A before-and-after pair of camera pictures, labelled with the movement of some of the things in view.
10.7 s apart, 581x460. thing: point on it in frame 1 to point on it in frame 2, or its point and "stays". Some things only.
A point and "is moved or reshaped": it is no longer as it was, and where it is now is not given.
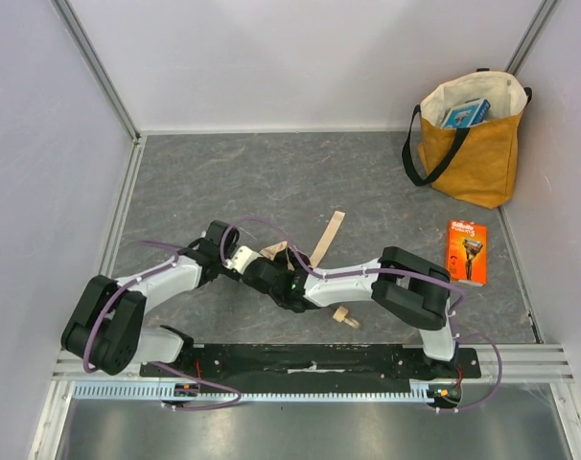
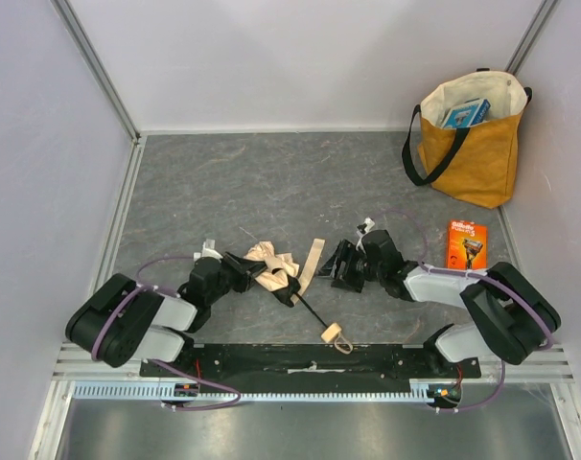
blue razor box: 468,113 stays
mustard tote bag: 468,136 stays
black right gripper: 296,262 to 348,266
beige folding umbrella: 279,249 is moved or reshaped
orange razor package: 467,252 stays
